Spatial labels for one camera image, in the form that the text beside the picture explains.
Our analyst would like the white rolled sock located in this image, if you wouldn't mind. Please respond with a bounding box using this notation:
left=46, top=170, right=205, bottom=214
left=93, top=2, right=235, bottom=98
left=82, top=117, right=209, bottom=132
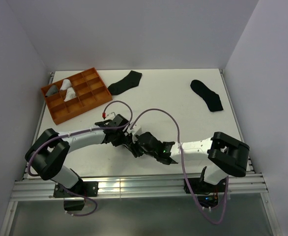
left=59, top=79, right=72, bottom=91
left=64, top=87, right=77, bottom=102

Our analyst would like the black sock top centre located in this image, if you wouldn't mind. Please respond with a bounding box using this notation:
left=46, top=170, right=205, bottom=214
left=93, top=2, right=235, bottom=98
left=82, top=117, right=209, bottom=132
left=108, top=70, right=143, bottom=95

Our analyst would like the lower white rolled sock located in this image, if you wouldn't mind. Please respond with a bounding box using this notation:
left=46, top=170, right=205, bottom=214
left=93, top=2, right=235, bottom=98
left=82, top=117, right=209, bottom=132
left=64, top=87, right=77, bottom=102

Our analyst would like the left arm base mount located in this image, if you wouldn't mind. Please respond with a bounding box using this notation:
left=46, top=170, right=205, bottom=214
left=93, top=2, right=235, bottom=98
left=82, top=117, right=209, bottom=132
left=53, top=181, right=98, bottom=213

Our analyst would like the grey rolled sock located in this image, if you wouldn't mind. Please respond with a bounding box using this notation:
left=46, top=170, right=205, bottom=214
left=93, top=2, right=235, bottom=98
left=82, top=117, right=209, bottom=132
left=45, top=85, right=59, bottom=97

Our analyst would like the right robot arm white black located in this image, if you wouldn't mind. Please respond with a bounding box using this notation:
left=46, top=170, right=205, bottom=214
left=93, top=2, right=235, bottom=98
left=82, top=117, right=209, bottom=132
left=132, top=132, right=250, bottom=192

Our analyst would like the orange compartment tray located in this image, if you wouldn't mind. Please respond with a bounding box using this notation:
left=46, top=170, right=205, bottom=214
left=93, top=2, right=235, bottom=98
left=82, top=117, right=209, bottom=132
left=41, top=67, right=112, bottom=125

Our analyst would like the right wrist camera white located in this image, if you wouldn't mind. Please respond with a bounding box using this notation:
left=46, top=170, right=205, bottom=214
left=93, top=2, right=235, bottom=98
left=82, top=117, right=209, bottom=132
left=126, top=124, right=142, bottom=139

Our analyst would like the aluminium frame rail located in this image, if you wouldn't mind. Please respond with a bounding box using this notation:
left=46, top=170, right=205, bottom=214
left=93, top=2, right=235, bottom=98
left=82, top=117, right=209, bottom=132
left=0, top=69, right=283, bottom=236

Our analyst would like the black sock with white stripes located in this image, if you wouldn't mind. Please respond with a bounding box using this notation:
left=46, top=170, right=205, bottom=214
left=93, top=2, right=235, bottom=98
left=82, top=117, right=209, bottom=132
left=123, top=137, right=144, bottom=158

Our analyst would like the black sock top right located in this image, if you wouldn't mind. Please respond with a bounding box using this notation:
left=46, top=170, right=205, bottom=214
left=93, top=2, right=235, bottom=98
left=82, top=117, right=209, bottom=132
left=190, top=80, right=223, bottom=112

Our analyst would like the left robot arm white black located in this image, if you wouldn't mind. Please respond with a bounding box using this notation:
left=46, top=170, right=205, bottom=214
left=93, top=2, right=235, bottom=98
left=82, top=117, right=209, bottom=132
left=25, top=114, right=129, bottom=196

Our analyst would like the upper white rolled sock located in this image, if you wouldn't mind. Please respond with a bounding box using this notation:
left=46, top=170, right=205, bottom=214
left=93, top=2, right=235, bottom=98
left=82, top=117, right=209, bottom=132
left=59, top=79, right=72, bottom=91

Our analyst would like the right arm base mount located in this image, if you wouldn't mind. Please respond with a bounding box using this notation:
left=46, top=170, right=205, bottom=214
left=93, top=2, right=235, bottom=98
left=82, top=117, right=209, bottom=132
left=188, top=177, right=226, bottom=195

